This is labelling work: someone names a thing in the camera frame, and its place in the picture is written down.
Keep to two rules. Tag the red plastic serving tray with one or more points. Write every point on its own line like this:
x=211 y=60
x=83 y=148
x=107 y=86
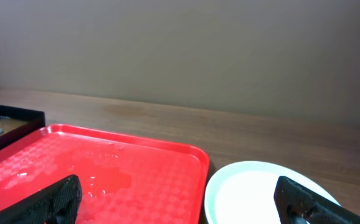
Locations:
x=124 y=179

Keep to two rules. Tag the light blue plate top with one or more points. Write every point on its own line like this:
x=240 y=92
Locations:
x=243 y=192

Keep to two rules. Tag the black water-filled tray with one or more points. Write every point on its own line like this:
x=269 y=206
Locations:
x=18 y=122

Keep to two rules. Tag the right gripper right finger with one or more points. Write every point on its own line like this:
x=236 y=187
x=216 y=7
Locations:
x=297 y=204

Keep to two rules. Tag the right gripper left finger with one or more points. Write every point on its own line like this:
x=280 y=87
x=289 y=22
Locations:
x=57 y=203

